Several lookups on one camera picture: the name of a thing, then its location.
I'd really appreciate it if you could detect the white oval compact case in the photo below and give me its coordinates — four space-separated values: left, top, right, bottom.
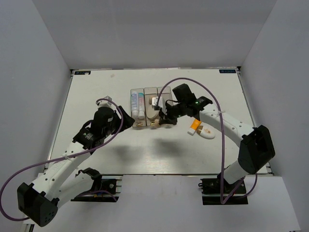
196 126 215 140

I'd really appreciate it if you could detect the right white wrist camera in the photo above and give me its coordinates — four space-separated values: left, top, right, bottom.
151 96 167 115

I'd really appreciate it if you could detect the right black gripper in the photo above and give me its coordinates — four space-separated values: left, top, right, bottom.
159 102 186 126

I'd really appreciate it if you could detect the right clear organizer bin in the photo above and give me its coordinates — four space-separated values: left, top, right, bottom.
158 86 173 127

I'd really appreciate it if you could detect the orange tube white cap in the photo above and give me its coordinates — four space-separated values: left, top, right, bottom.
187 119 201 135

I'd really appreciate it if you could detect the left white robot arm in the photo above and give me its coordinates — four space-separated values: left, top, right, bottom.
17 104 135 227

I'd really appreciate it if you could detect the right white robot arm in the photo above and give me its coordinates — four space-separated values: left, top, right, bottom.
153 84 275 193

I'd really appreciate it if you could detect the left clear organizer bin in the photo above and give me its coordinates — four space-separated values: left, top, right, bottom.
130 88 146 127

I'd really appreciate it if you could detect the clear organizer bin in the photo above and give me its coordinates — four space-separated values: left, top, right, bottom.
144 87 158 126
130 88 146 127
158 86 173 127

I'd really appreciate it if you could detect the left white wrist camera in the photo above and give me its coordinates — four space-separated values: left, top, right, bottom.
96 96 112 109

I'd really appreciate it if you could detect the white tube pink blue print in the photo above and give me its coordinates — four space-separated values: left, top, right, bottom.
138 92 145 119

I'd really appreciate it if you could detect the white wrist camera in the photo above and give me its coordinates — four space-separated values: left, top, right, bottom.
96 96 112 109
151 96 167 115

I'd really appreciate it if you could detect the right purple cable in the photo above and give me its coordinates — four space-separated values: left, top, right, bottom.
158 77 258 205

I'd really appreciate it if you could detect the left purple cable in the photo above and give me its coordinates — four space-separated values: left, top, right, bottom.
0 98 126 221

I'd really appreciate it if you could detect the round cream powder puff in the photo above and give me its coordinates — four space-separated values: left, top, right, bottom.
146 105 159 120

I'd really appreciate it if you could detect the white tube blue logo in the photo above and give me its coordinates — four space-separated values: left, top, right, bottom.
131 91 139 119

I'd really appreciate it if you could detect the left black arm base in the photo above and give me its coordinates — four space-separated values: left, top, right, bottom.
71 175 123 203

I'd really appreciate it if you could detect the middle clear organizer bin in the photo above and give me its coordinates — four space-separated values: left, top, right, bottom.
144 87 158 126

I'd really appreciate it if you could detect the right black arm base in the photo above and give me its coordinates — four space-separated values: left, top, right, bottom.
198 177 248 205

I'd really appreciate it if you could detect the purple cable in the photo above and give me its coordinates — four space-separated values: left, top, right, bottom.
0 98 126 221
158 77 258 205

